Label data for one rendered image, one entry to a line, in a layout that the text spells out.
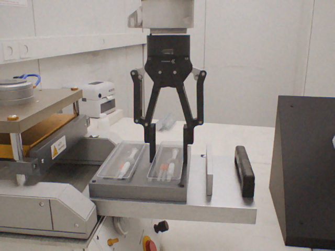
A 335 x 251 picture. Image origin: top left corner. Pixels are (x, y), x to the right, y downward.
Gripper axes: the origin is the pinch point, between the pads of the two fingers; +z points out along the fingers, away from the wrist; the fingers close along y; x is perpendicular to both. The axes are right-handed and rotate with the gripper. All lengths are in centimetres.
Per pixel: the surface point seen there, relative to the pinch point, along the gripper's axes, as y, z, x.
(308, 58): 84, 0, 196
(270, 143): 37, 28, 83
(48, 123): -24.9, -3.0, 2.5
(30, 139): -23.4, -2.9, -7.4
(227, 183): 11.1, 6.2, -2.6
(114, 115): -41, 24, 107
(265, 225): 23.2, 28.2, 17.9
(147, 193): -2.6, 4.9, -9.9
